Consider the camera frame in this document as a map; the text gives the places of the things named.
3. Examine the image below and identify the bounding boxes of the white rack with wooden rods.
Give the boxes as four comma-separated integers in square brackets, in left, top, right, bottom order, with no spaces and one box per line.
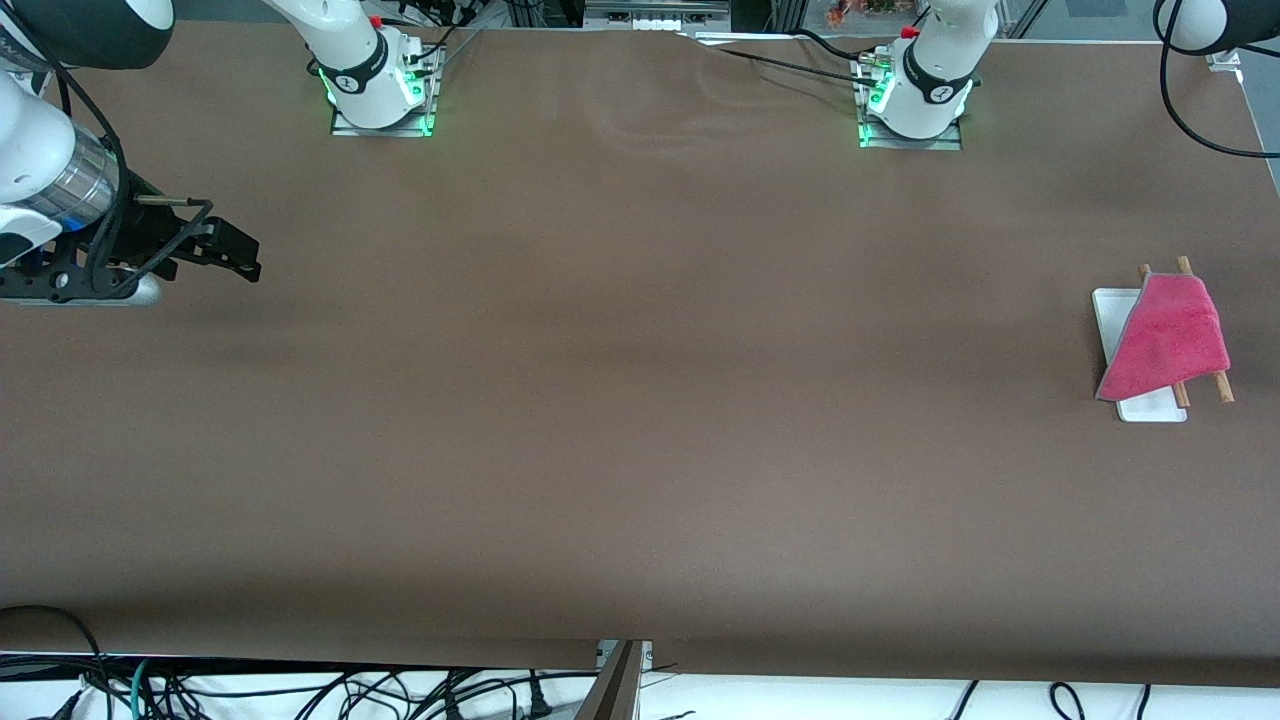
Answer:
[1091,256,1236,424]

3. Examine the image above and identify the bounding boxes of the black base cable bundle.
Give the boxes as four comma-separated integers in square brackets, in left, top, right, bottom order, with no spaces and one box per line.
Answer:
[395,0,486,76]

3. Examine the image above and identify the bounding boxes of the pink towel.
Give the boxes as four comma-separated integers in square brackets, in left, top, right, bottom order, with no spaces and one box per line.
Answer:
[1095,273,1232,403]

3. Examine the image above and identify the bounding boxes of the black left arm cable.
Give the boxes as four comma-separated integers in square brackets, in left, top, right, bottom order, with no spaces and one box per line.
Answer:
[1157,0,1280,161]

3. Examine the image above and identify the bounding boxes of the dark brown beam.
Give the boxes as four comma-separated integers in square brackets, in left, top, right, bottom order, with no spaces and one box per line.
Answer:
[575,640,643,720]

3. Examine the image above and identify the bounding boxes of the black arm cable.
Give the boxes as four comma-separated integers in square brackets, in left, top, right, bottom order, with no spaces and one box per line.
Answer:
[0,20,216,296]
[1157,0,1280,161]

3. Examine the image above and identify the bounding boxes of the black table cable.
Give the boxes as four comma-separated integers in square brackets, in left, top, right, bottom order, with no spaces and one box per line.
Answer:
[795,28,879,61]
[712,46,886,91]

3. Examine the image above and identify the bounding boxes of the orange background item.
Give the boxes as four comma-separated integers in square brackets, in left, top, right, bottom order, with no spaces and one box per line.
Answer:
[826,0,903,28]

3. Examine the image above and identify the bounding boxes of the white power strip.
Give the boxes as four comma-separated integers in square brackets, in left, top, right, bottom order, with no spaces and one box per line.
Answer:
[584,0,732,31]

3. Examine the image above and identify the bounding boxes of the tangled black floor cables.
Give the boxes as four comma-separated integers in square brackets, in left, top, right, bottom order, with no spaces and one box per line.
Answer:
[0,665,601,720]

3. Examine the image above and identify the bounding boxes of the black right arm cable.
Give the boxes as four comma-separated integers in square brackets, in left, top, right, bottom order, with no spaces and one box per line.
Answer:
[0,20,216,296]

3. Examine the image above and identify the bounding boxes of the silver metal bracket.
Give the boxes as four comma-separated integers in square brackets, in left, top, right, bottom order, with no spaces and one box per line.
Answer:
[597,640,654,673]

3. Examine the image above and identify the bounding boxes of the thick black floor cable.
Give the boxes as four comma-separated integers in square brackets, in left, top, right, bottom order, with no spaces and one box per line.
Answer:
[0,604,109,691]

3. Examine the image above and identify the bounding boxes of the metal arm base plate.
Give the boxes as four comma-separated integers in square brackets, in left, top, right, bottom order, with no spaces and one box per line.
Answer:
[330,45,443,139]
[855,55,964,152]

